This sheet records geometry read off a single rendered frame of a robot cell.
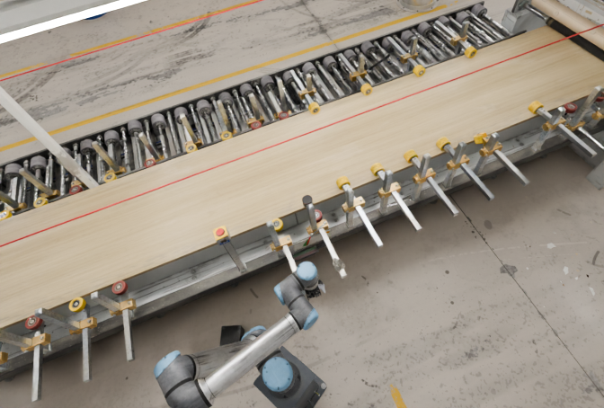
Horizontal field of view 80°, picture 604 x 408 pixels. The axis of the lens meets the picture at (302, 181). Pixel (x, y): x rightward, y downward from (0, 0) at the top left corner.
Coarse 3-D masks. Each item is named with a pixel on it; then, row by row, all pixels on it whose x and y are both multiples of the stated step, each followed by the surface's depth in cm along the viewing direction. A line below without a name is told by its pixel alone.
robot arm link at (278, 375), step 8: (280, 352) 191; (264, 360) 185; (272, 360) 183; (280, 360) 183; (264, 368) 182; (272, 368) 181; (280, 368) 181; (288, 368) 181; (264, 376) 180; (272, 376) 179; (280, 376) 179; (288, 376) 179; (272, 384) 178; (280, 384) 177; (288, 384) 179; (280, 392) 184
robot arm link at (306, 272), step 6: (300, 264) 166; (306, 264) 165; (312, 264) 166; (300, 270) 164; (306, 270) 164; (312, 270) 164; (300, 276) 162; (306, 276) 162; (312, 276) 162; (306, 282) 164; (312, 282) 167
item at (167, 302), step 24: (600, 120) 270; (552, 144) 263; (504, 168) 258; (432, 192) 250; (384, 216) 243; (336, 240) 243; (264, 264) 232; (192, 288) 228; (216, 288) 230; (144, 312) 222; (72, 336) 218; (96, 336) 218; (24, 360) 213; (48, 360) 218
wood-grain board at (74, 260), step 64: (448, 64) 295; (512, 64) 287; (576, 64) 279; (384, 128) 262; (448, 128) 256; (128, 192) 252; (192, 192) 246; (256, 192) 241; (320, 192) 235; (0, 256) 233; (64, 256) 228; (128, 256) 223; (0, 320) 208
